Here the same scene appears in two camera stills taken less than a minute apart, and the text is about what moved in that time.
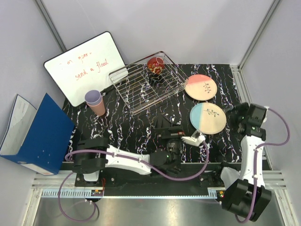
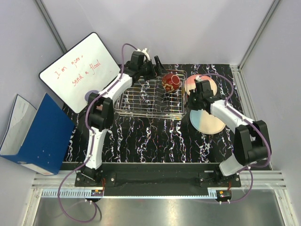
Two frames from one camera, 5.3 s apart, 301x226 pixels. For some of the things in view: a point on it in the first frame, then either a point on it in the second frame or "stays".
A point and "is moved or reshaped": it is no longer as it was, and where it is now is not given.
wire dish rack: [144, 83] is moved or reshaped
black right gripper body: [236, 119] → [194, 100]
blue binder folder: [38, 139] stays
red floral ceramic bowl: [155, 65] is moved or reshaped
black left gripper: [170, 131] → [153, 73]
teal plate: [208, 118] stays
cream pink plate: [200, 87] stays
